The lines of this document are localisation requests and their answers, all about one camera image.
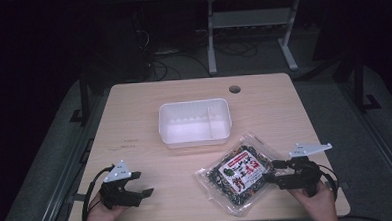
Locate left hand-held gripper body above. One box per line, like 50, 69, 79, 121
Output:
97, 158, 144, 210

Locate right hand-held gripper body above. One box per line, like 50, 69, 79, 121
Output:
275, 142, 336, 199

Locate clear packet of dried seaweed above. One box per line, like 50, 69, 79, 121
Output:
192, 130, 284, 221

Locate white plastic container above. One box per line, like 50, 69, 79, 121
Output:
157, 97, 235, 150

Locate person's left hand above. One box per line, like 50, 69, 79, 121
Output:
82, 192, 131, 221

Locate person's right hand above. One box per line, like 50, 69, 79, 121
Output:
288, 179, 341, 221

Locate black metal stand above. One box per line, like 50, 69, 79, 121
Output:
351, 50, 382, 114
67, 69, 93, 127

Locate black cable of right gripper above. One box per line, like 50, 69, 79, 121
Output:
316, 163, 341, 203

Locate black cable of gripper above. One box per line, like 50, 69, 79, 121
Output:
79, 165, 119, 221
316, 163, 341, 203

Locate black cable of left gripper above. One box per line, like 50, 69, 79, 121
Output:
79, 165, 119, 221

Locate black cables on floor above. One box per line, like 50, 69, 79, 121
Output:
145, 37, 261, 83

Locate white metal desk frame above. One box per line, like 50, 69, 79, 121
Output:
203, 0, 305, 77

